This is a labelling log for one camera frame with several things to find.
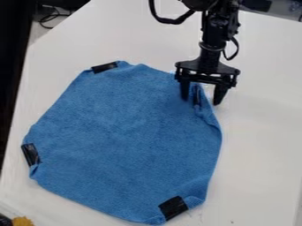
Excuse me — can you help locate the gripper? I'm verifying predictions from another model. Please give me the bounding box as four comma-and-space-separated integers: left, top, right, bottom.
173, 50, 242, 106

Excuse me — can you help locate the blue cloth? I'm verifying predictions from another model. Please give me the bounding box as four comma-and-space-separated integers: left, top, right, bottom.
19, 60, 224, 226

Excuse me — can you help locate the yellow toy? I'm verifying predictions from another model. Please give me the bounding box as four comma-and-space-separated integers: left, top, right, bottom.
11, 215, 36, 226

